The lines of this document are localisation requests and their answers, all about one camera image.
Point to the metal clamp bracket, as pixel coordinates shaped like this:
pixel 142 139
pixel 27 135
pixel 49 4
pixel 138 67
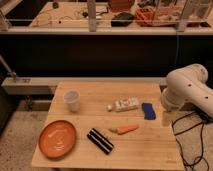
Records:
pixel 12 73

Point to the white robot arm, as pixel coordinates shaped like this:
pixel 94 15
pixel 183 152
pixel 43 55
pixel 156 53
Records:
pixel 188 84

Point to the white plastic bottle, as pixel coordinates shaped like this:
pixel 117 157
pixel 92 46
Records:
pixel 124 105

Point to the black pouch on bench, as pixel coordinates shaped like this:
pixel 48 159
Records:
pixel 122 19

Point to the orange crate on bench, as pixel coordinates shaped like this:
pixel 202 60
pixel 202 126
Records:
pixel 150 17

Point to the orange carrot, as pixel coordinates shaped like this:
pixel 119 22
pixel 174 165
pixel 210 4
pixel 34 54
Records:
pixel 123 129

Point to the orange plate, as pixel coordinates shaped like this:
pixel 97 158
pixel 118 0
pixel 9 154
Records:
pixel 57 139

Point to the black striped eraser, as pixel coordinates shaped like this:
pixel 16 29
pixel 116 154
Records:
pixel 100 141

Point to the blue sponge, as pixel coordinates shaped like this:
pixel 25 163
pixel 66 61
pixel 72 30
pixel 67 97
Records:
pixel 149 113

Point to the translucent plastic cup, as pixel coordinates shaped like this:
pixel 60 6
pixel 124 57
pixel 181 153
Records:
pixel 72 99

